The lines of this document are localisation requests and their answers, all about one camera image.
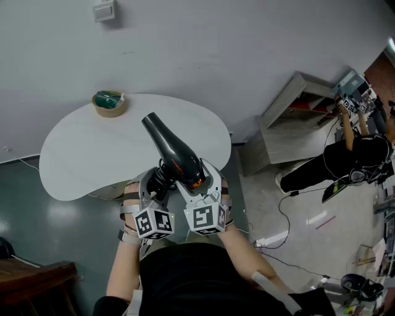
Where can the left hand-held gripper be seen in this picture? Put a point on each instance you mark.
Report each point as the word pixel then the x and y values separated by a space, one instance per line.
pixel 154 223

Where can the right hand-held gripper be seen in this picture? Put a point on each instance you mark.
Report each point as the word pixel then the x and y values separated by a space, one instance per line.
pixel 202 217

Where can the black hair dryer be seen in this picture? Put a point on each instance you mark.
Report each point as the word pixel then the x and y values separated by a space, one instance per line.
pixel 172 148

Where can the white oval table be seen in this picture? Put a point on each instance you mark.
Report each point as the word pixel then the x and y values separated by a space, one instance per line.
pixel 92 148

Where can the person's right forearm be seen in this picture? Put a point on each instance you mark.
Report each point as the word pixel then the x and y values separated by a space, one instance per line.
pixel 247 256

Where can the person's left forearm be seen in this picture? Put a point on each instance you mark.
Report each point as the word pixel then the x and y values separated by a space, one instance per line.
pixel 123 268

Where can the person's left hand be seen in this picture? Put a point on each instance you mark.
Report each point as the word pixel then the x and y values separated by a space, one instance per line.
pixel 131 200

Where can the person's right hand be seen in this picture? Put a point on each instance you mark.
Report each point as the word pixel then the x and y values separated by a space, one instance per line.
pixel 227 200

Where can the beige wrist watch band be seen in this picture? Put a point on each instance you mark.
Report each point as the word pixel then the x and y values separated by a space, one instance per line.
pixel 128 238

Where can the round tan woven basket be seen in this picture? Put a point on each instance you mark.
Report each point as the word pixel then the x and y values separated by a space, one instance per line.
pixel 109 110

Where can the small white bottle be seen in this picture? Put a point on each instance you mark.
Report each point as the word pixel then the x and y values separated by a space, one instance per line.
pixel 122 97

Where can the green packet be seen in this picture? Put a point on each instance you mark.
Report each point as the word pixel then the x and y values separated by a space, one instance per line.
pixel 106 100

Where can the grey wooden shelf unit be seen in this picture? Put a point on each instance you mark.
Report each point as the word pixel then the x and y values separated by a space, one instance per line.
pixel 284 139

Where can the person's black shirt torso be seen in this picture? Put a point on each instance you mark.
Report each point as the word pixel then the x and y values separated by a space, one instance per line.
pixel 197 284

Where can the red stick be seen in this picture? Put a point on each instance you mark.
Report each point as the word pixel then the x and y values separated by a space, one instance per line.
pixel 325 222

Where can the green and black tablet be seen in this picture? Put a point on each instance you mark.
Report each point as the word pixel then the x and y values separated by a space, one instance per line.
pixel 334 189

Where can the dark brown wooden furniture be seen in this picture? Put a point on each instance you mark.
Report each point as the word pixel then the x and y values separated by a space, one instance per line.
pixel 34 287

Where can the grey metal box device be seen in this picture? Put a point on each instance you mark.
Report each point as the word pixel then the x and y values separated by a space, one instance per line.
pixel 347 83

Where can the black round device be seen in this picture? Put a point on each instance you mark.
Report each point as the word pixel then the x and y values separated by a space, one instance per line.
pixel 358 284

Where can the white wall switch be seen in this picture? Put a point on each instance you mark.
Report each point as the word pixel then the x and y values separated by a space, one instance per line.
pixel 104 10

